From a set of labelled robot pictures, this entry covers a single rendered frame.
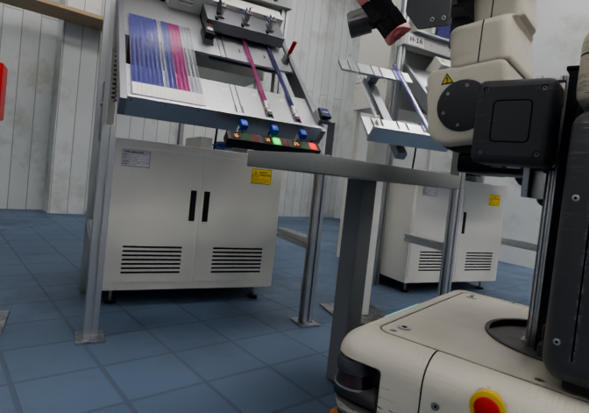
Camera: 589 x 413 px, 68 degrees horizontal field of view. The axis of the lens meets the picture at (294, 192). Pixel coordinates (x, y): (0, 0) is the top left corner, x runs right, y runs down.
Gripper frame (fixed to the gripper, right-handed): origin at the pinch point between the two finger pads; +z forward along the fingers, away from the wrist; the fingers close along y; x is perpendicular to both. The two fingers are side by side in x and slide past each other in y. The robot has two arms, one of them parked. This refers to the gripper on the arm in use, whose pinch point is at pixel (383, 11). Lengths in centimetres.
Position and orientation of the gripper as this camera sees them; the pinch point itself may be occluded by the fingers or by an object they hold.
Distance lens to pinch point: 112.1
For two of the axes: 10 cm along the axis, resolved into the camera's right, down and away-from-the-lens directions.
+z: -2.1, 2.9, -9.3
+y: -6.0, -7.9, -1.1
